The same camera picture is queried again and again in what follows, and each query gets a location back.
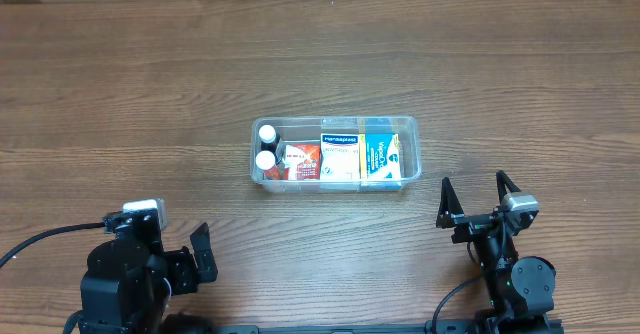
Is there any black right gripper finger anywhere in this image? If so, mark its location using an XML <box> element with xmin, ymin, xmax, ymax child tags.
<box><xmin>437</xmin><ymin>177</ymin><xmax>464</xmax><ymax>219</ymax></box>
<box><xmin>496</xmin><ymin>170</ymin><xmax>521</xmax><ymax>204</ymax></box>

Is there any blue VapoDrops lozenge box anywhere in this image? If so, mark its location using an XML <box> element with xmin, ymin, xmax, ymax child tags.
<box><xmin>359</xmin><ymin>133</ymin><xmax>402</xmax><ymax>181</ymax></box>

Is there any white Hansaplast plaster box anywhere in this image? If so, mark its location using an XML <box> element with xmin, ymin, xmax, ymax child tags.
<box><xmin>320</xmin><ymin>133</ymin><xmax>360</xmax><ymax>181</ymax></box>

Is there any red medicine box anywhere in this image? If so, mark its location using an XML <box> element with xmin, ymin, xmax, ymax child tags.
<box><xmin>284</xmin><ymin>144</ymin><xmax>321</xmax><ymax>180</ymax></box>

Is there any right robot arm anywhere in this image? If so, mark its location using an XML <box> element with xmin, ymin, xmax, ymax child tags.
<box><xmin>425</xmin><ymin>170</ymin><xmax>564</xmax><ymax>334</ymax></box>

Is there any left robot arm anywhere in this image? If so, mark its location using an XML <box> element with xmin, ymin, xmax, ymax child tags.
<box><xmin>63</xmin><ymin>198</ymin><xmax>263</xmax><ymax>334</ymax></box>

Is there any clear plastic container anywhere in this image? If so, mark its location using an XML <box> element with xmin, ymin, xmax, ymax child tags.
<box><xmin>250</xmin><ymin>116</ymin><xmax>422</xmax><ymax>193</ymax></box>

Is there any orange bottle white cap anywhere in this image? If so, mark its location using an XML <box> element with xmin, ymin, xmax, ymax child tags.
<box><xmin>255</xmin><ymin>150</ymin><xmax>281</xmax><ymax>180</ymax></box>

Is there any dark bottle white cap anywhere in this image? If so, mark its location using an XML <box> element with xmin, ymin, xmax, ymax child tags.
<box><xmin>258</xmin><ymin>125</ymin><xmax>280</xmax><ymax>154</ymax></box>

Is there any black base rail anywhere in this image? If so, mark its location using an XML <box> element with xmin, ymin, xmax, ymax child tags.
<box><xmin>204</xmin><ymin>319</ymin><xmax>565</xmax><ymax>334</ymax></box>

